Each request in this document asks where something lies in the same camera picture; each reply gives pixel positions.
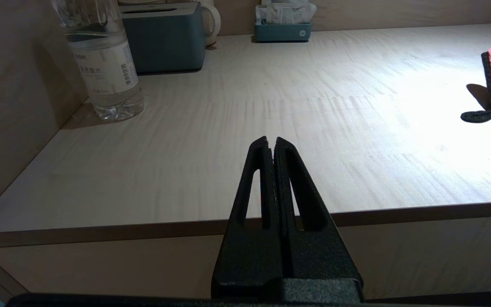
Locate grey tissue box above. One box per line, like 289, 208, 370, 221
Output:
120, 2, 207, 74

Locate blue-grey sachet tray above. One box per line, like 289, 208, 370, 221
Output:
254, 21, 313, 42

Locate white ceramic mug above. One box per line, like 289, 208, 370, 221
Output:
201, 0, 222, 46

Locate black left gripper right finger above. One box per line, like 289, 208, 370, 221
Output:
274, 136, 363, 280

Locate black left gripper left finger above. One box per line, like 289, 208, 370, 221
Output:
211, 136, 293, 299

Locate clear plastic water bottle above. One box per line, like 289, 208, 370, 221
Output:
51, 0, 144, 122

